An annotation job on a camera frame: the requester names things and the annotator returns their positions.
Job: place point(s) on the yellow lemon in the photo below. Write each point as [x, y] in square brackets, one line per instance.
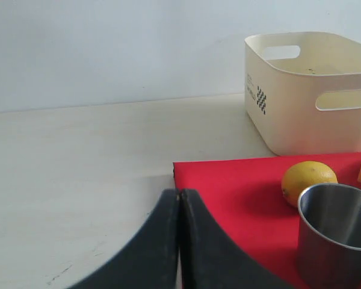
[303, 175]

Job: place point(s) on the cream plastic bin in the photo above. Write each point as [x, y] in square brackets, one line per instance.
[303, 91]

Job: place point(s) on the stainless steel cup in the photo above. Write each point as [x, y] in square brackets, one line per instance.
[329, 238]

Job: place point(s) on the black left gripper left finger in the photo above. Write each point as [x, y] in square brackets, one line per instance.
[149, 259]

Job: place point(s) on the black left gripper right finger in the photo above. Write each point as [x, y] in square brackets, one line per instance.
[209, 258]

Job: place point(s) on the red table cloth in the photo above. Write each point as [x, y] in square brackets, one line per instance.
[245, 198]

